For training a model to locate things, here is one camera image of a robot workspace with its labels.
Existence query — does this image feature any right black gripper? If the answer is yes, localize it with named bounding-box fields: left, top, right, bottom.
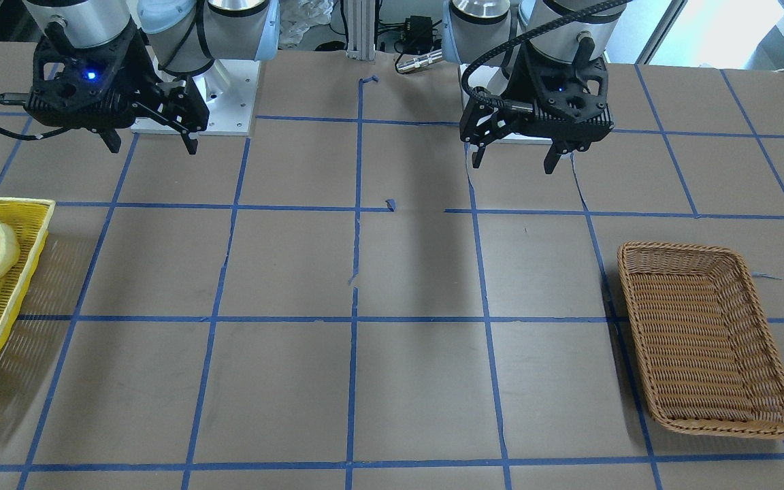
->
left=26, top=20, right=210, bottom=155

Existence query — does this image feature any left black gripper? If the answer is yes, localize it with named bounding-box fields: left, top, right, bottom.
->
left=459, top=36, right=614, bottom=176

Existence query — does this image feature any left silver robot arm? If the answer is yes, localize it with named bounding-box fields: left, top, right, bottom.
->
left=442, top=1, right=627, bottom=174

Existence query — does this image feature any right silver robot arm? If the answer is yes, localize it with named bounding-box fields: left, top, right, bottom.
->
left=21, top=1, right=280, bottom=154

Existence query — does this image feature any brown wicker basket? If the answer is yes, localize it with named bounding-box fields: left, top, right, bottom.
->
left=617, top=241, right=784, bottom=440

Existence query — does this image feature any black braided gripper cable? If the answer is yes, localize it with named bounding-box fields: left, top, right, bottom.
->
left=461, top=0, right=638, bottom=113

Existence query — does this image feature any aluminium frame post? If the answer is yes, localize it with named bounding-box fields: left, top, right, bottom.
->
left=340, top=1, right=378, bottom=64

